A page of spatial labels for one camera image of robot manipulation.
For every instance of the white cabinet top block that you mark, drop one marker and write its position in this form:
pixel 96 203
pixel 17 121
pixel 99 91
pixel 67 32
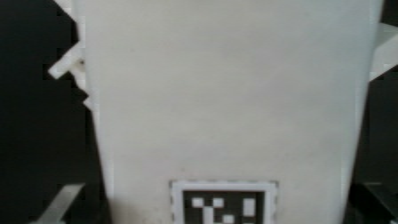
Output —
pixel 225 82

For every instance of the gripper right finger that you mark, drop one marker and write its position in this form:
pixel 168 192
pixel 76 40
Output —
pixel 375 203

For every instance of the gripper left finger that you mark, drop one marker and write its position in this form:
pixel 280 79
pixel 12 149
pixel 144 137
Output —
pixel 60 204

